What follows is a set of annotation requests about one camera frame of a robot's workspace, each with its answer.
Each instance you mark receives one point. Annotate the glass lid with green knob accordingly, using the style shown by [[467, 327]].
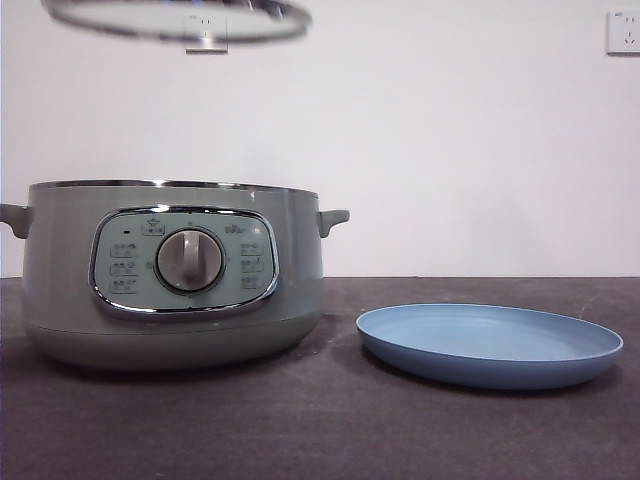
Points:
[[125, 15]]

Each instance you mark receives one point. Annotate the blue round plate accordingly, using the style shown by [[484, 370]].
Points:
[[490, 345]]

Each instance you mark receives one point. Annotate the pale green electric steamer pot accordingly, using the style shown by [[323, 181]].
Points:
[[60, 280]]

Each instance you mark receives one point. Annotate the white wall socket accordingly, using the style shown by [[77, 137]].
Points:
[[625, 32], [207, 48]]

